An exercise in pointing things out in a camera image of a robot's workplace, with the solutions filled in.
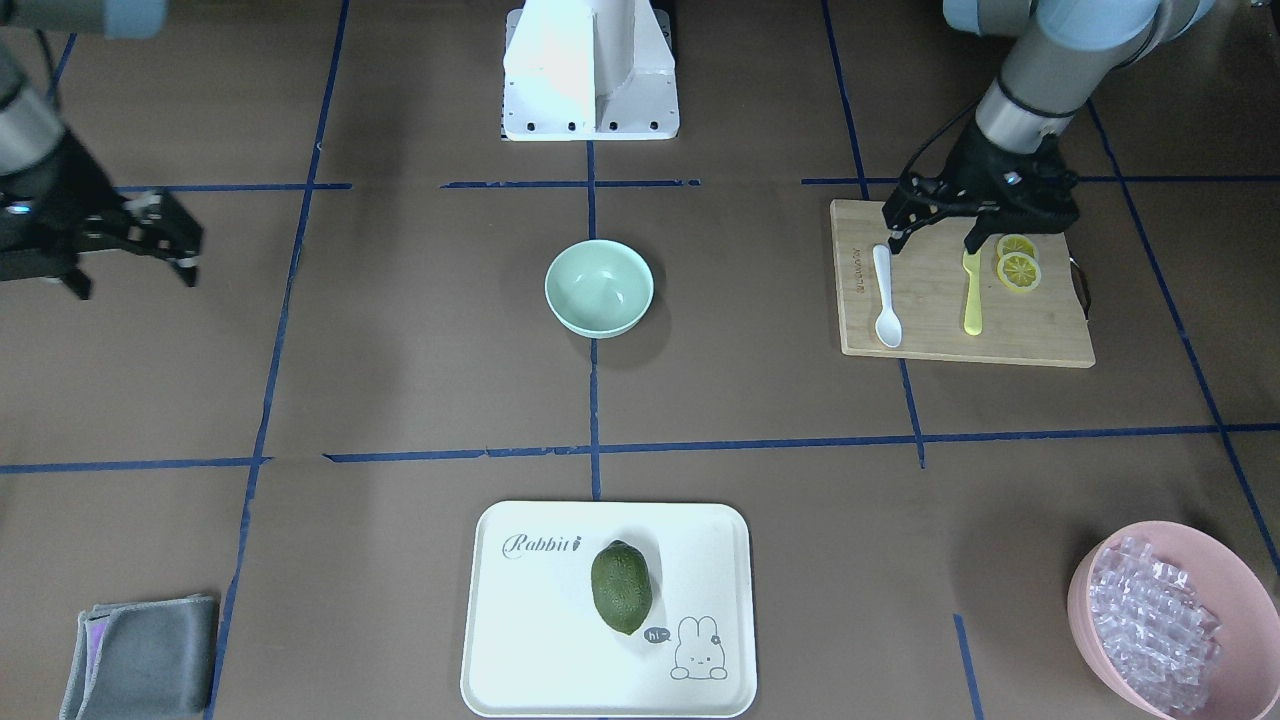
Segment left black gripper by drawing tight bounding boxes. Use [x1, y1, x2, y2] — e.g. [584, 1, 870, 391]
[882, 118, 1080, 255]

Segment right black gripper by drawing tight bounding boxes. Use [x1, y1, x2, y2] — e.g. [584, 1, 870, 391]
[1, 131, 204, 300]

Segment white plastic spoon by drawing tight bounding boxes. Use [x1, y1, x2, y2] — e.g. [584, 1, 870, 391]
[872, 243, 902, 348]

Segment green bowl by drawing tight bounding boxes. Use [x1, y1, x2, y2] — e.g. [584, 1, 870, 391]
[544, 240, 657, 340]

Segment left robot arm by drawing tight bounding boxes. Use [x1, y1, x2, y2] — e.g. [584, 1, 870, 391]
[882, 1, 1212, 254]

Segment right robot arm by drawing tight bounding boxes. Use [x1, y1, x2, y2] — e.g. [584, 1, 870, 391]
[1, 47, 204, 300]

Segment pink bowl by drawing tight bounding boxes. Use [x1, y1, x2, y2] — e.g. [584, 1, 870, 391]
[1065, 520, 1279, 719]

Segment upper lemon slice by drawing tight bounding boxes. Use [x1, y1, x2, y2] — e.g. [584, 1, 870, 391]
[996, 233, 1039, 260]

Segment lemon slice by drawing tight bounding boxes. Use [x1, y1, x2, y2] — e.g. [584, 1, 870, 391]
[996, 252, 1043, 293]
[996, 233, 1039, 260]

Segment lower lemon slice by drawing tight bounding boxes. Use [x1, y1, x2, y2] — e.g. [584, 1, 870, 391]
[996, 252, 1043, 293]

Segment yellow plastic knife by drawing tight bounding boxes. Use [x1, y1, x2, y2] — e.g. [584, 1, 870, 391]
[963, 250, 983, 336]

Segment bamboo cutting board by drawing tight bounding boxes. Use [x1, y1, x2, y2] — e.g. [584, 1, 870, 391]
[829, 199, 1094, 368]

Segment white support pillar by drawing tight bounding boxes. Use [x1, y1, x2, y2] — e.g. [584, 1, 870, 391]
[524, 1, 637, 102]

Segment grey folded cloth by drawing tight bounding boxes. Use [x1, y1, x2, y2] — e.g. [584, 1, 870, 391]
[58, 594, 218, 719]

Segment clear ice cubes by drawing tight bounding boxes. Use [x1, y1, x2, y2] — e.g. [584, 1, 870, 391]
[1087, 536, 1222, 715]

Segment green avocado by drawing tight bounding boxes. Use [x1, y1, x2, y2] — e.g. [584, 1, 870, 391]
[590, 539, 654, 635]

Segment white rabbit tray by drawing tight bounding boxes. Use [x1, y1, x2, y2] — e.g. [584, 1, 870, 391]
[460, 500, 759, 719]

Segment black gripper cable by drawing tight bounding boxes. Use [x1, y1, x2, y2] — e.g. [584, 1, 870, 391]
[900, 105, 986, 191]

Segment white pillar base plate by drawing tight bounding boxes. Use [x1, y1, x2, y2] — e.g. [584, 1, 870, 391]
[500, 1, 680, 142]

